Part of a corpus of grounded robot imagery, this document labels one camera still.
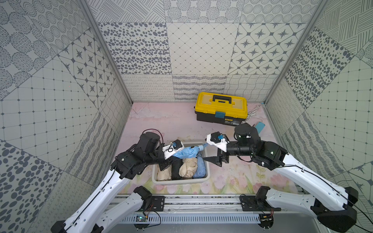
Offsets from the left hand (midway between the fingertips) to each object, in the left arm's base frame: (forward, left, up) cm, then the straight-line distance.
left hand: (176, 150), depth 67 cm
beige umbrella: (-6, +7, -14) cm, 17 cm away
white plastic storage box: (-9, -14, -13) cm, 21 cm away
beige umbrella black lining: (-3, -6, -13) cm, 14 cm away
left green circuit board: (-24, +18, -26) cm, 40 cm away
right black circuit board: (-24, -45, -28) cm, 58 cm away
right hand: (-1, -14, +4) cm, 15 cm away
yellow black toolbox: (+36, -26, -8) cm, 45 cm away
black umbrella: (+1, +2, -17) cm, 17 cm away
